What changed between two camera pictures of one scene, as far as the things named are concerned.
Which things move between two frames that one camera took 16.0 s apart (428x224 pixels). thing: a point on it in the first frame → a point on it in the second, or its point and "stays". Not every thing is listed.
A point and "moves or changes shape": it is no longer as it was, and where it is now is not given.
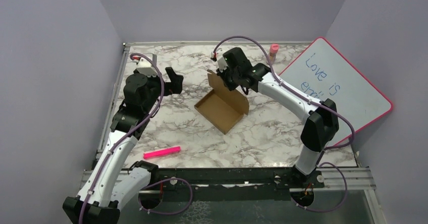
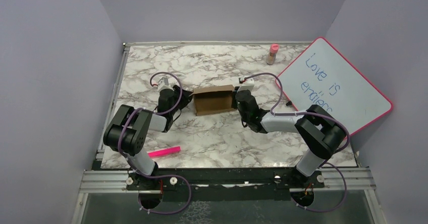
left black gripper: [175, 86] → [186, 97]
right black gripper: [230, 87] → [236, 89]
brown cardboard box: [222, 106] moves or changes shape
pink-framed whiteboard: [322, 72] stays
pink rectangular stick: [160, 152] stays
